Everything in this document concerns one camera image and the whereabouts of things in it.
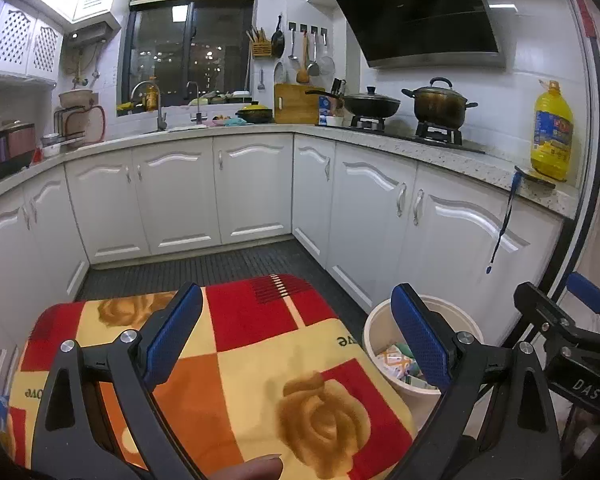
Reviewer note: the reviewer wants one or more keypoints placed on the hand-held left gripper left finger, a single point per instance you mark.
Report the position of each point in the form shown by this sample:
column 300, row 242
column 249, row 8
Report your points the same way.
column 172, row 340

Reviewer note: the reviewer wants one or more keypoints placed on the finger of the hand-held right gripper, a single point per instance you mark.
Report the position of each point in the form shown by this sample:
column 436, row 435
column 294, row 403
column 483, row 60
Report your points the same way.
column 587, row 290
column 535, row 302

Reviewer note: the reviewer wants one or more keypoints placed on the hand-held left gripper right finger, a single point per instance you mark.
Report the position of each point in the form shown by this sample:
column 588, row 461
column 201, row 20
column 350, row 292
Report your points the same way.
column 422, row 340

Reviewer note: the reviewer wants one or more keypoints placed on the small crushed white carton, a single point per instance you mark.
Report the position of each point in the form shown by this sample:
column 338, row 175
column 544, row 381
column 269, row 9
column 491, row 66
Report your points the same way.
column 392, row 360

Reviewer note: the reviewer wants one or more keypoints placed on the green white packet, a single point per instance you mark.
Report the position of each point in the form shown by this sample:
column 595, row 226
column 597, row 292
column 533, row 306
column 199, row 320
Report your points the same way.
column 419, row 384

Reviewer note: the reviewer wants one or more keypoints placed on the white round bin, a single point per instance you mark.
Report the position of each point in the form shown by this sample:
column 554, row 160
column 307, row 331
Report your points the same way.
column 380, row 320

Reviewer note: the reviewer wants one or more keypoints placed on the person's left hand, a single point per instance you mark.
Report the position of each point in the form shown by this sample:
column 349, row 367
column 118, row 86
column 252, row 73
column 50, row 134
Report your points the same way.
column 250, row 469

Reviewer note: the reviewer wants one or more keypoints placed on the black ribbed floor mat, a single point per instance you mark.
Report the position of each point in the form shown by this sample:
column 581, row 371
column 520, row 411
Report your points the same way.
column 180, row 265

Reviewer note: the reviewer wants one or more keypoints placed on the rose printed blanket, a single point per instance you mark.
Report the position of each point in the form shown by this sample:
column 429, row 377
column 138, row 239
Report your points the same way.
column 260, row 320

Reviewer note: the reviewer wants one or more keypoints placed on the white base cabinets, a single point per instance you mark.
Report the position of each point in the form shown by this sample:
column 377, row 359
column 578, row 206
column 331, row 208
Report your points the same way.
column 180, row 195

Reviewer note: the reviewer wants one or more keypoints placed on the yellow cooking oil bottle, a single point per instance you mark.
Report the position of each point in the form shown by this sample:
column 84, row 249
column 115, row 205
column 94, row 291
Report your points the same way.
column 552, row 135

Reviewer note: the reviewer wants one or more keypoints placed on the blue yellow package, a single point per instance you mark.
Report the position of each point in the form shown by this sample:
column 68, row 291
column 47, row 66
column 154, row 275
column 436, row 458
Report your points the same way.
column 1, row 417

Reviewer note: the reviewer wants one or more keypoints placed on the gas hob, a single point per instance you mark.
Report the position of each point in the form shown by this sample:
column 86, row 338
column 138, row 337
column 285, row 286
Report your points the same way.
column 435, row 137

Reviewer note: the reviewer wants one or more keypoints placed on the bronze stockpot with lid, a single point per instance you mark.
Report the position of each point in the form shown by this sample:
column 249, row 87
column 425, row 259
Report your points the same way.
column 437, row 107

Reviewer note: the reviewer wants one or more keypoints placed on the tall curved faucet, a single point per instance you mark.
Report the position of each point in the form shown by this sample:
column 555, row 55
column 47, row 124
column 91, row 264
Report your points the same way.
column 161, row 120

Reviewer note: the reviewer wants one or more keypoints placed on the small lidded bowl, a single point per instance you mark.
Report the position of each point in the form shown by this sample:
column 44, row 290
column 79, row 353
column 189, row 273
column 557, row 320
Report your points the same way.
column 51, row 146

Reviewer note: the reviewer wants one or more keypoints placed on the red-rimmed chopping board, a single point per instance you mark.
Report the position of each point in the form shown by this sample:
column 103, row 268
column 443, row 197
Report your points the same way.
column 95, row 122

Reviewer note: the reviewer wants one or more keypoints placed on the small faucet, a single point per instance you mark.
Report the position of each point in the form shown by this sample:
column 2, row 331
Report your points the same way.
column 196, row 110

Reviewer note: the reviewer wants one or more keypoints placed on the black dish rack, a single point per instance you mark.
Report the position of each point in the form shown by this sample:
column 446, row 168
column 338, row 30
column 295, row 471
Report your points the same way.
column 70, row 127

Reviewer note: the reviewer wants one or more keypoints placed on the black wok with lid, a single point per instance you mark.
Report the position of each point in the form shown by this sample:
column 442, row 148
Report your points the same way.
column 372, row 105

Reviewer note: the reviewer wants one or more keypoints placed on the yellow lidded pot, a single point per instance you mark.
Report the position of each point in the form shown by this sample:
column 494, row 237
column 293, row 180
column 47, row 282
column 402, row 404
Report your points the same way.
column 255, row 112

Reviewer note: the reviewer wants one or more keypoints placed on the blue white carton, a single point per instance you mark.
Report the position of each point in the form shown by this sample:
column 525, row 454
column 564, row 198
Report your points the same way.
column 324, row 110

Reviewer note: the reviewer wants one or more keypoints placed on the pink rice cooker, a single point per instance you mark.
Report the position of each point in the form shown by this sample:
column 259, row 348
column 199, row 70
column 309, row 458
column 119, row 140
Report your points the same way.
column 10, row 150

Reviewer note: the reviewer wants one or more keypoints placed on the white lidded container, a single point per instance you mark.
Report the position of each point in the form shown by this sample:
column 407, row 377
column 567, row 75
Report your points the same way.
column 242, row 96

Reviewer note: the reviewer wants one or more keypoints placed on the beige clay pot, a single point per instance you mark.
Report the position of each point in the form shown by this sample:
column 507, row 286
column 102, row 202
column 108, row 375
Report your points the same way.
column 76, row 99

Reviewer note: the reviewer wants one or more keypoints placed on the wooden cutting board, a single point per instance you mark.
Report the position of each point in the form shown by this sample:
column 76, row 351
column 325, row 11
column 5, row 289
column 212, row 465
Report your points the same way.
column 295, row 107

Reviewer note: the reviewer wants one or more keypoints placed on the small metal peeler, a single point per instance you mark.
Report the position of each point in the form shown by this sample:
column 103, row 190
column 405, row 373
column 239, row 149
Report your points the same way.
column 261, row 85

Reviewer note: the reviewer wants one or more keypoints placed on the dark kitchen window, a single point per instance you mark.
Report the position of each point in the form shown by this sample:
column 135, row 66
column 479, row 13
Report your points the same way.
column 205, row 55

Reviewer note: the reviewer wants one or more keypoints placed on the wooden spatula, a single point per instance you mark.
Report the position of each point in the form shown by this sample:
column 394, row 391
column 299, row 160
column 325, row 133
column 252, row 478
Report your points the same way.
column 302, row 76

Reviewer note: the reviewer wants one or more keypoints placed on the mesh strainer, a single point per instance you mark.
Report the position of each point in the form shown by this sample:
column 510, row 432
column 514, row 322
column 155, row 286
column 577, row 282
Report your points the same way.
column 326, row 64

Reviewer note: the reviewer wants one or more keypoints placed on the metal skimmer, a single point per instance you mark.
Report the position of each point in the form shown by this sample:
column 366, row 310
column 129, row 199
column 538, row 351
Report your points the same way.
column 313, row 67

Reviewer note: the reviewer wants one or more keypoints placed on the wooden chopstick holder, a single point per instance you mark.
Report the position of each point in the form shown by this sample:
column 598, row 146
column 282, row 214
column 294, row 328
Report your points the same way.
column 261, row 49

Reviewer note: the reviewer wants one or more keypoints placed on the metal ladle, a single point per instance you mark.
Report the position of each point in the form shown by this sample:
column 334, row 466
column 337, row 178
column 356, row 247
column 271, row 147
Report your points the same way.
column 293, row 56

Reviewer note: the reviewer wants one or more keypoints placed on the small black hanging pan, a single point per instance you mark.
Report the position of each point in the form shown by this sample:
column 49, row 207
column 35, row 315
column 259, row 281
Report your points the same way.
column 277, row 45

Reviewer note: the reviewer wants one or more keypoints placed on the black range hood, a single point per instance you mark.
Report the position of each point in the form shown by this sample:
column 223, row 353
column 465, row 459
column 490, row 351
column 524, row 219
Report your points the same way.
column 420, row 10

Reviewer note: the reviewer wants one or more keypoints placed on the wall water heater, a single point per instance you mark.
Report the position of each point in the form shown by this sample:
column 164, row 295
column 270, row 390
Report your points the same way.
column 87, row 35

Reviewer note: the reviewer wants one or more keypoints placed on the white lattice wall cabinet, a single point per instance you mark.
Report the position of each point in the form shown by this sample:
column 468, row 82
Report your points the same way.
column 25, row 45

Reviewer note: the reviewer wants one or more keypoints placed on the black hook rail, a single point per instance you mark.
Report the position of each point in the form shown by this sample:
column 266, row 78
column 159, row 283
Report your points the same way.
column 307, row 27

